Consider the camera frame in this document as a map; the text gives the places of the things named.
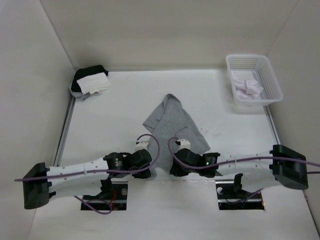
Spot grey tank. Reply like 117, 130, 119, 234
142, 93, 210, 179
68, 84, 91, 102

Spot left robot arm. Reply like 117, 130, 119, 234
22, 149, 152, 210

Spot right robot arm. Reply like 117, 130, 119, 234
168, 144, 309, 198

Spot folded grey tank top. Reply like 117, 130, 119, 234
68, 84, 91, 102

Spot folded white tank top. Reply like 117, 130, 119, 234
76, 72, 111, 95

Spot folded black tank top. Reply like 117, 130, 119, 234
71, 65, 109, 93

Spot pale pink clothes in basket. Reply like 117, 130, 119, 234
233, 75, 264, 100

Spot white plastic basket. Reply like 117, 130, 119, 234
225, 54, 283, 106

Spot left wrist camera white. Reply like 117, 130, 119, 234
134, 133, 150, 151

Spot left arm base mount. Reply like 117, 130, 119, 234
82, 179, 128, 213

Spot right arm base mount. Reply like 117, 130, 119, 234
215, 173, 265, 211

